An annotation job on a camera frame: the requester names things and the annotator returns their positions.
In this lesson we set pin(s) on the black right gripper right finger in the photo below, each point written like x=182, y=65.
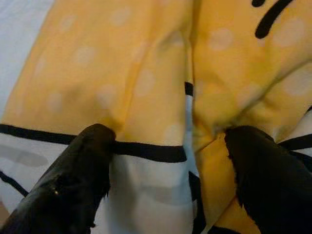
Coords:
x=273, y=185

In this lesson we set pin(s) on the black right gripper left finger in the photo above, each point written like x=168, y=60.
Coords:
x=61, y=195

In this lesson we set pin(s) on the yellow orange cartoon blanket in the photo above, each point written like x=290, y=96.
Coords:
x=122, y=73

